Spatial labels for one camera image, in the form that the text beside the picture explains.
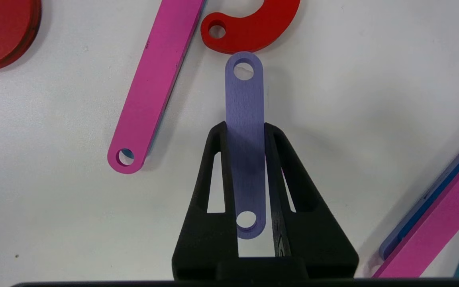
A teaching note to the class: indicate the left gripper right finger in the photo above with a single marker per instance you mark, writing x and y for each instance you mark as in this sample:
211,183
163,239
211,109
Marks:
317,243

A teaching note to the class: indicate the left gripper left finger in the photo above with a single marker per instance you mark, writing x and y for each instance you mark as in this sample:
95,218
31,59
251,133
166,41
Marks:
203,243

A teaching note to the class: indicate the short purple bar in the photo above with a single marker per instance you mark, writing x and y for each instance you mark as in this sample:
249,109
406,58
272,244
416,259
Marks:
245,119

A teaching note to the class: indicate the red arc piece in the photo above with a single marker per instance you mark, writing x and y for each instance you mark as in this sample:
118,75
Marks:
269,32
10,36

